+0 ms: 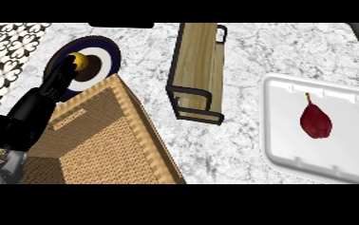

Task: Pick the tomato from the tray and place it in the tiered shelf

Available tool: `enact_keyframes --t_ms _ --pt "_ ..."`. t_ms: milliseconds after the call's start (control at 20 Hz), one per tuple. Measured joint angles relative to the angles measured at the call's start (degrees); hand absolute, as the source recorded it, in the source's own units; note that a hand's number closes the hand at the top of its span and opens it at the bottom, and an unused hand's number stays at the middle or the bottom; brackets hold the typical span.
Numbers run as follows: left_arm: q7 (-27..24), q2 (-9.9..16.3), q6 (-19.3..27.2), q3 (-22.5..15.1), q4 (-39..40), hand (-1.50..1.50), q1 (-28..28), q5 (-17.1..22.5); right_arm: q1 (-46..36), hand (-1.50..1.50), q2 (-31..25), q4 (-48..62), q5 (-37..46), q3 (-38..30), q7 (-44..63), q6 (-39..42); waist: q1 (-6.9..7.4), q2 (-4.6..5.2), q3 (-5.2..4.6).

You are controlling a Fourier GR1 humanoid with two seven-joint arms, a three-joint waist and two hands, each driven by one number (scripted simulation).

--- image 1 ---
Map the dark blue and white plate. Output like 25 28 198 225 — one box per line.
41 35 124 103

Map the wooden tiered shelf black frame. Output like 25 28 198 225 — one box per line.
166 23 229 126

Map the white plastic tray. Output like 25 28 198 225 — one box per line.
259 72 359 184

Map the dark grey appliance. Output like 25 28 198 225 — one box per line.
346 23 359 43

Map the tan wicker basket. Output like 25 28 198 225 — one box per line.
18 73 188 185

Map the yellow lemon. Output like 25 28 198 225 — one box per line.
68 51 90 72

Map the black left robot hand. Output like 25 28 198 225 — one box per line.
0 54 81 153

